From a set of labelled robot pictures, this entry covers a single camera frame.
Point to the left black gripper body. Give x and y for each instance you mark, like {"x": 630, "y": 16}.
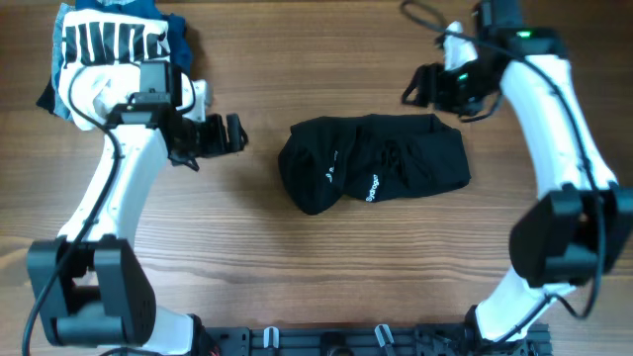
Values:
{"x": 205, "y": 137}

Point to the black t-shirt with white logo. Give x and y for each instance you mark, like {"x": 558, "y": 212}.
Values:
{"x": 372, "y": 158}

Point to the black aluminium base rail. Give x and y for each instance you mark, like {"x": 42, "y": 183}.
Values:
{"x": 421, "y": 340}

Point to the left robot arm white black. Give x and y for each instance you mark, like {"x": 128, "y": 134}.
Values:
{"x": 90, "y": 289}

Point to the dark blue garment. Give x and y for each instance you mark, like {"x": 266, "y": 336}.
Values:
{"x": 181, "y": 53}

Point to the light blue grey garment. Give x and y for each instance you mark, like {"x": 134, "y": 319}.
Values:
{"x": 59, "y": 108}

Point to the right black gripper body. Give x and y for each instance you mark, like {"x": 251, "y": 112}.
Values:
{"x": 455, "y": 90}

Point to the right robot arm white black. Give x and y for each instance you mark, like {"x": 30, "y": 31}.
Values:
{"x": 582, "y": 218}

